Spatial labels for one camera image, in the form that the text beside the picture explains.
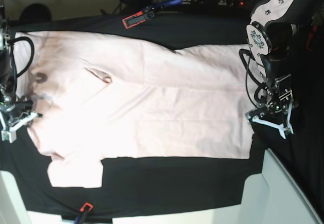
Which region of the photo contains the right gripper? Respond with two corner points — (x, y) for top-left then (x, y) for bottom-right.
(1, 100), (42, 143)

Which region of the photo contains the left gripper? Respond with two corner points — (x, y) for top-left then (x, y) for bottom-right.
(245, 104), (294, 139)

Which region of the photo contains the pink T-shirt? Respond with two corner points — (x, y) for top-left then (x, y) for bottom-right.
(17, 31), (256, 188)

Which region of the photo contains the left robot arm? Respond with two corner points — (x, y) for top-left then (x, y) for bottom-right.
(239, 0), (323, 139)

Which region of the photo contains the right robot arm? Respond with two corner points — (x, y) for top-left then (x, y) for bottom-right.
(1, 0), (42, 143)

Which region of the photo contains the white cabinet left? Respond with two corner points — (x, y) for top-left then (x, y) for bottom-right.
(1, 171), (62, 224)

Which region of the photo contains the red clamp at right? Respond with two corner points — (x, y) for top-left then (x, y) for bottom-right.
(306, 25), (317, 52)

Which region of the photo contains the black table cloth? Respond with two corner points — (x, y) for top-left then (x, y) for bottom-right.
(1, 10), (323, 221)

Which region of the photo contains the red blue front clamp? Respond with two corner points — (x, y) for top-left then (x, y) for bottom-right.
(74, 202), (93, 224)

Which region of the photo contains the black power strip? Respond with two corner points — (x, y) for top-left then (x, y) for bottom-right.
(188, 0), (245, 7)

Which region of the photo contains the red black blue clamp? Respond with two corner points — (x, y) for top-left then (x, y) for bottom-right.
(122, 0), (182, 29)

